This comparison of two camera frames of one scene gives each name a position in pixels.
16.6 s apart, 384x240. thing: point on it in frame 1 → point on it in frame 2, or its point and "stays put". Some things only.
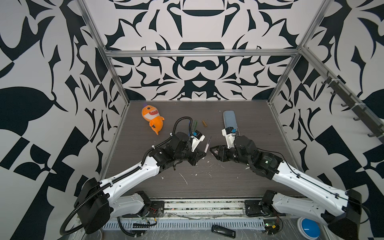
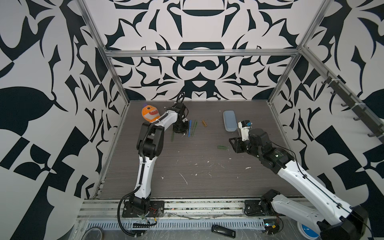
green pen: (195, 125) stays put
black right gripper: (221, 148) → (237, 146)
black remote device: (219, 230) stays put
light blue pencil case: (230, 120) stays put
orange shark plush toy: (151, 114) stays put
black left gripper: (195, 157) → (185, 130)
